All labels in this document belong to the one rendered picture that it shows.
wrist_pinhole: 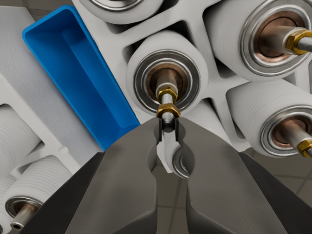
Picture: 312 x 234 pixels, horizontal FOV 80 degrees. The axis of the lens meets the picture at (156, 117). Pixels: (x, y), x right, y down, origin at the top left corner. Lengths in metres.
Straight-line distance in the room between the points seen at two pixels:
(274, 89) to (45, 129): 0.36
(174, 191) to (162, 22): 0.56
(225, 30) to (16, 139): 0.34
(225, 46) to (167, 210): 0.66
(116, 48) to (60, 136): 0.20
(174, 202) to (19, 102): 0.58
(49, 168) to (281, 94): 0.39
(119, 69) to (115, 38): 0.04
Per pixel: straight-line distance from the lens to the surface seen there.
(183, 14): 0.28
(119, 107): 0.51
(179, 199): 0.74
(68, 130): 0.42
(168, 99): 0.16
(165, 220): 0.84
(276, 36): 0.21
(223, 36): 0.23
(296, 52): 0.20
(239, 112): 0.30
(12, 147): 0.37
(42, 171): 0.42
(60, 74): 0.42
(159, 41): 0.21
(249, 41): 0.22
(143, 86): 0.21
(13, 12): 0.49
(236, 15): 0.22
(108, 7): 0.21
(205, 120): 0.27
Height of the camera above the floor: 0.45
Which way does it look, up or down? 62 degrees down
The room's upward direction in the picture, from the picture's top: 176 degrees counter-clockwise
